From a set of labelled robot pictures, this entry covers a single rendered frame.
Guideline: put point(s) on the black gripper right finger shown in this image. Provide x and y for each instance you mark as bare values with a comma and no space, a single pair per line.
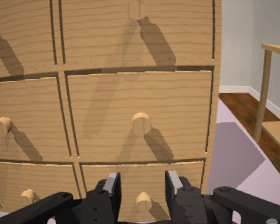
219,206

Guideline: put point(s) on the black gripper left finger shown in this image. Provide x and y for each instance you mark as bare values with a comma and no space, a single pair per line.
98,208

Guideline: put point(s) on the light brown wooden drawer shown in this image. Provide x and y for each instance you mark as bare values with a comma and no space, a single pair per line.
26,34
143,183
110,105
32,118
103,30
25,182

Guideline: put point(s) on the tan wooden chest of drawers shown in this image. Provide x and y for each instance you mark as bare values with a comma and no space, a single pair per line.
65,70

